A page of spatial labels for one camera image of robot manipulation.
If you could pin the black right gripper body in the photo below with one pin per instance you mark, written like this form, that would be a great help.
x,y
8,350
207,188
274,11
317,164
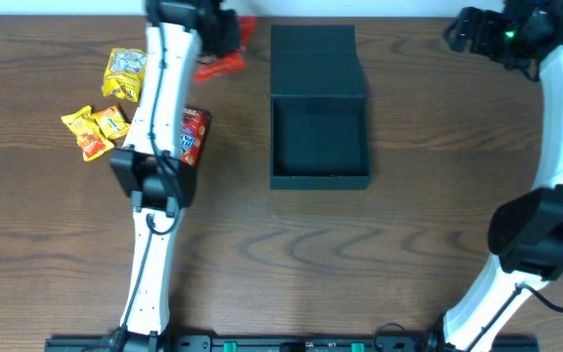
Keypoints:
x,y
503,41

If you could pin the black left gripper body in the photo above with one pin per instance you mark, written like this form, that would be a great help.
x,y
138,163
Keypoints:
x,y
224,34

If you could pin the red Hacks candy bag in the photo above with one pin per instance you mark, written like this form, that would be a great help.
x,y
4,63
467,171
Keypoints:
x,y
210,66

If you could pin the yellow snack bag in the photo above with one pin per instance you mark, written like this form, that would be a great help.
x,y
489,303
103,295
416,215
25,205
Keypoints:
x,y
124,74

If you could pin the black foldable container box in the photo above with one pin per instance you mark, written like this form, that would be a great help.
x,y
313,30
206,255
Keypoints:
x,y
319,109

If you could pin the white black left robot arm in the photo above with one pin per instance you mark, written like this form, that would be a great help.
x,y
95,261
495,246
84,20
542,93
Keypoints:
x,y
149,168

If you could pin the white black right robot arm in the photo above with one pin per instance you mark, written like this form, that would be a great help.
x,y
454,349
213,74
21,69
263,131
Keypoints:
x,y
525,236

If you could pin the red Hello Panda box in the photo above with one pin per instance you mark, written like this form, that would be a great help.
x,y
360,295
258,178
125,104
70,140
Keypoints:
x,y
195,125

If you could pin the yellow blue candy packet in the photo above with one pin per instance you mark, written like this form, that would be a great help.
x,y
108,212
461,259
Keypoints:
x,y
112,122

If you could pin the orange yellow candy packet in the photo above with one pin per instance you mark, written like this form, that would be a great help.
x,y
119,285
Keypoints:
x,y
88,134

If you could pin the black mounting rail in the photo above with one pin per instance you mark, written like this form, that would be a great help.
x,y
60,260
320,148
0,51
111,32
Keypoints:
x,y
205,343

